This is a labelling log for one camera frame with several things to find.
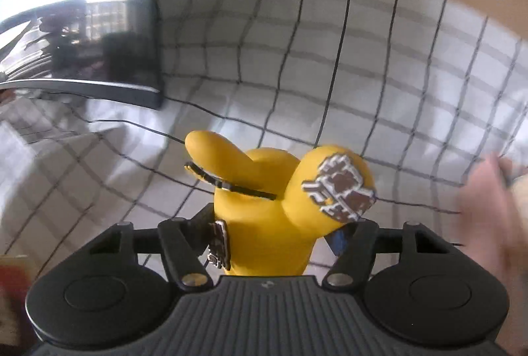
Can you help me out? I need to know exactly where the yellow plush toy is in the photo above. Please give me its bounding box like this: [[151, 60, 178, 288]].
[[184, 131, 376, 276]]

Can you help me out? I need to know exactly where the pink box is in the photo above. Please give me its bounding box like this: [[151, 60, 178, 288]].
[[458, 154, 527, 355]]

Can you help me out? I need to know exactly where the checkered white tablecloth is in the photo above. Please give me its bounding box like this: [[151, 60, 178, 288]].
[[1, 0, 527, 273]]

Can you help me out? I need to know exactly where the dark monitor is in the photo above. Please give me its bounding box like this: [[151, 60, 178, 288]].
[[1, 0, 164, 109]]

